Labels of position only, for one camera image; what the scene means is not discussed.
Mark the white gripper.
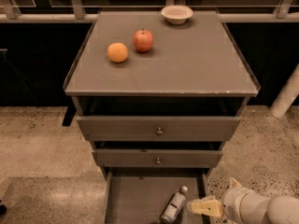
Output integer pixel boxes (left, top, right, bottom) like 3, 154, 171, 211
187, 177, 254, 224

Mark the blue plastic bottle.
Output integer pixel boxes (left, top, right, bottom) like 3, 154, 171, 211
160, 186, 188, 224

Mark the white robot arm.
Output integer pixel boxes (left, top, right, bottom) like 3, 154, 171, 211
187, 178, 299, 224

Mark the brass top drawer knob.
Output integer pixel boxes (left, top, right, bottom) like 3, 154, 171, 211
156, 127, 164, 136

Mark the grey bottom drawer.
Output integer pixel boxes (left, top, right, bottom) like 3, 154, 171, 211
103, 172, 207, 224

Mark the grey drawer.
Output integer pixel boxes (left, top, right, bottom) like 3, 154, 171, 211
103, 172, 207, 224
78, 116, 240, 142
93, 149, 222, 168

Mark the grey drawer cabinet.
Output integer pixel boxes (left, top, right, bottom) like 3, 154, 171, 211
63, 8, 262, 179

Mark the grey middle drawer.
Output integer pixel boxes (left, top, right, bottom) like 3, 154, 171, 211
93, 149, 222, 168

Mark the grey top drawer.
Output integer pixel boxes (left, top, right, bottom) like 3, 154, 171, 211
78, 116, 240, 142

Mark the white round pillar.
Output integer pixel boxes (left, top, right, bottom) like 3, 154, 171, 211
270, 64, 299, 118

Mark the red apple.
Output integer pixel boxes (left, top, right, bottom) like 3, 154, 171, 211
133, 29, 153, 52

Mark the orange fruit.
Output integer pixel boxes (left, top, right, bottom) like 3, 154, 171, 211
107, 43, 128, 63

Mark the white bowl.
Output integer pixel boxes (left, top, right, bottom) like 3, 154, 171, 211
161, 5, 193, 25

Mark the black shoe tip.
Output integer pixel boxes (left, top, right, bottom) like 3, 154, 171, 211
0, 201, 7, 216

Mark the metal window railing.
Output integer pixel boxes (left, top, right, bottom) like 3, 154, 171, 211
0, 0, 299, 22

